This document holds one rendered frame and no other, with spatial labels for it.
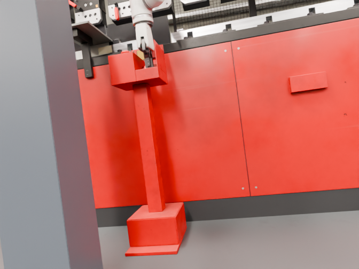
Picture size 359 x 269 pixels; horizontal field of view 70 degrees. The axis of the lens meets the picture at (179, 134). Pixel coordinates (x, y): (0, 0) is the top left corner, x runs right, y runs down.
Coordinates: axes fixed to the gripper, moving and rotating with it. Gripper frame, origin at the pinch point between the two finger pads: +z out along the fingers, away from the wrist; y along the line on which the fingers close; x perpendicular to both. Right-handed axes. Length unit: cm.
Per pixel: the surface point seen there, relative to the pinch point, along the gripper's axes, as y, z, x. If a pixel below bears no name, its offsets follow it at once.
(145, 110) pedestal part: 3.0, 19.1, -4.0
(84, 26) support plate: -10.5, -24.2, -31.2
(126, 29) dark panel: -88, -46, -36
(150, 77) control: 7.0, 6.9, 1.6
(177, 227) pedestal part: 14, 65, 5
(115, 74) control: 6.7, 3.3, -12.9
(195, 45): -19.5, -8.6, 18.7
